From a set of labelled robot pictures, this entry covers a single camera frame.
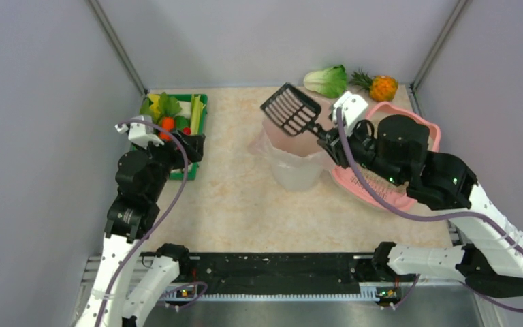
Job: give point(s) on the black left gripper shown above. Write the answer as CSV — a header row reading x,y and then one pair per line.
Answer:
x,y
191,145

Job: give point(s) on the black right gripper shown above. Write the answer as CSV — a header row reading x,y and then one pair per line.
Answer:
x,y
334,145

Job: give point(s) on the pink plastic bin liner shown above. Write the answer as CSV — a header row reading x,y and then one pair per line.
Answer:
x,y
270,139

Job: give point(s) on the white trash bin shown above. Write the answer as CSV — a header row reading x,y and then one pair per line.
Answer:
x,y
295,173

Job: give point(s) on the black litter scoop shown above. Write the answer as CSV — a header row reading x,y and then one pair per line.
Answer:
x,y
293,112

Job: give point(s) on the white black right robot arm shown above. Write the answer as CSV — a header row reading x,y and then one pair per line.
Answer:
x,y
491,264

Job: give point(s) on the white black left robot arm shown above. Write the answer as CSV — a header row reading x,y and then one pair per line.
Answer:
x,y
112,301

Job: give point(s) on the pink white litter box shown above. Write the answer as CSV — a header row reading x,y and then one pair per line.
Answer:
x,y
394,195

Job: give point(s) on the green plastic tray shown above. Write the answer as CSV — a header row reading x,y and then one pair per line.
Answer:
x,y
183,115

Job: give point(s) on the orange toy carrot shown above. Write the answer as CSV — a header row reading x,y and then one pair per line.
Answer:
x,y
168,124

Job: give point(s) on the large green leaf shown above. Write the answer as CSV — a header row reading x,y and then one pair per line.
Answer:
x,y
145,107

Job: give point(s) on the orange toy pineapple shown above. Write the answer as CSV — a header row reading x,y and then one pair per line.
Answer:
x,y
379,88

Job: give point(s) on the yellow toy corn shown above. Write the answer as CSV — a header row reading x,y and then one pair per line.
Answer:
x,y
155,110

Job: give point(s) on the white green toy celery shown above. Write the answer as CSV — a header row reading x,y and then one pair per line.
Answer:
x,y
198,103

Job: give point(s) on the toy napa cabbage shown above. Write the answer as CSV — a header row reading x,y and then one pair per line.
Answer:
x,y
330,82

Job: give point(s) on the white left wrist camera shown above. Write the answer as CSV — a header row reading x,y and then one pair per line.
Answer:
x,y
139,134

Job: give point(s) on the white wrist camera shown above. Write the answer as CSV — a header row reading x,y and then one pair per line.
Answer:
x,y
139,134
348,109

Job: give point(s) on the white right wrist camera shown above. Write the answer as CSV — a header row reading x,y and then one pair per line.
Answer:
x,y
348,109

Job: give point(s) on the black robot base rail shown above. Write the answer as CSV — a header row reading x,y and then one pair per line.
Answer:
x,y
278,274

